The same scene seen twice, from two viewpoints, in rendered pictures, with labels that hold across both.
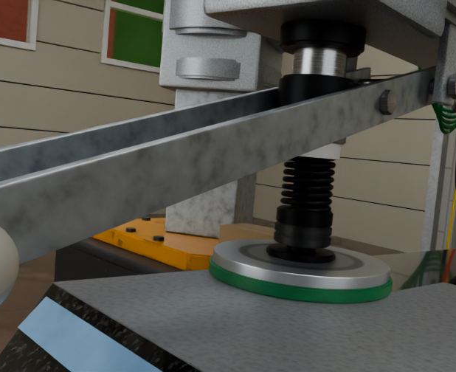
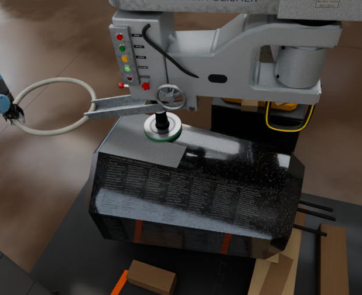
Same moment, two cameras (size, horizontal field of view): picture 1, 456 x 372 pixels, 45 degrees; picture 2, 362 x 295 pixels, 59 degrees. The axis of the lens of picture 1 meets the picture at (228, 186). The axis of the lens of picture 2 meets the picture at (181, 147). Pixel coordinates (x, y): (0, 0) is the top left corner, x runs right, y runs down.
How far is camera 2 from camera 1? 178 cm
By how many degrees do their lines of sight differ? 72
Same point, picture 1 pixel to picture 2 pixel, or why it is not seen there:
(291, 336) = (126, 139)
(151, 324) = (118, 127)
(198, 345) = (115, 133)
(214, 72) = not seen: hidden behind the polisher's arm
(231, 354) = (114, 137)
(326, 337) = (129, 142)
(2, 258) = (74, 126)
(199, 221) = not seen: hidden behind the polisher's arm
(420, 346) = (134, 151)
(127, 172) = (101, 113)
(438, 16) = (163, 99)
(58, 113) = not seen: outside the picture
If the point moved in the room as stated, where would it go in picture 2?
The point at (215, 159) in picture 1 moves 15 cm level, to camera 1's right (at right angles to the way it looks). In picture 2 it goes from (115, 113) to (125, 130)
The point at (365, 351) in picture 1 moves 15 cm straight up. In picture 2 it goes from (126, 147) to (120, 128)
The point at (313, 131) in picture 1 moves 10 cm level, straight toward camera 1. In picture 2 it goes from (139, 111) to (120, 117)
